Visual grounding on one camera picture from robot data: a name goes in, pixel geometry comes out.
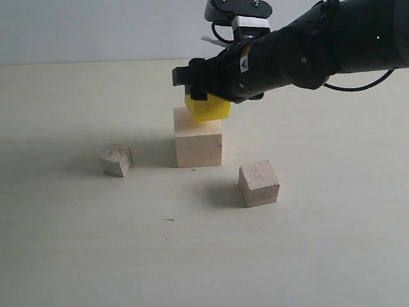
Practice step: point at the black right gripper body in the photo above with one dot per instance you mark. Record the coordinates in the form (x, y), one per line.
(284, 57)

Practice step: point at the large wooden cube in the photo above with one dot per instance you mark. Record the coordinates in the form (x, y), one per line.
(197, 144)

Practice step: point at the medium wooden cube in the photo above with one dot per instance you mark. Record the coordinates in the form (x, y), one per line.
(258, 183)

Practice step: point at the yellow foam cube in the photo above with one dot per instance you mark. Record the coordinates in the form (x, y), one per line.
(210, 109)

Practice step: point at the small wooden cube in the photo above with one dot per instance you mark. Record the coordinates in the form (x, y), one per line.
(116, 159)

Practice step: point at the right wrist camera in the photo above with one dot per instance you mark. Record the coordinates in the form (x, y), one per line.
(246, 18)

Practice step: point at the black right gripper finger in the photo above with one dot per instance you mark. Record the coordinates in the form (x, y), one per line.
(192, 77)

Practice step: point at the white cable tie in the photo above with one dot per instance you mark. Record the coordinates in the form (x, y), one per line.
(215, 42)

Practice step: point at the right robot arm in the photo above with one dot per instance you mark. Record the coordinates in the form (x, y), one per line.
(332, 37)

